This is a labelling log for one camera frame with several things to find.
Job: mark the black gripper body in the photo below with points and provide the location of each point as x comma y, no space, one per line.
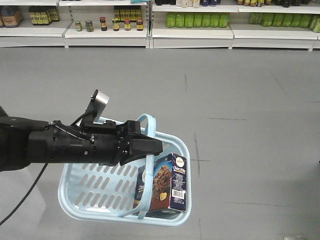
113,144

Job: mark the light blue plastic basket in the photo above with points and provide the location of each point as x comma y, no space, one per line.
93,192

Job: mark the dark blue Chocofello cookie box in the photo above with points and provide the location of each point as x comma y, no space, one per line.
169,186

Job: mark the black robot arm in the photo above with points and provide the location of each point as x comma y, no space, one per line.
26,141

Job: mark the white supermarket shelf unit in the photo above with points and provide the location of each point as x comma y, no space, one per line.
68,23

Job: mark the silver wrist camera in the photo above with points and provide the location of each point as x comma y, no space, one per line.
96,106

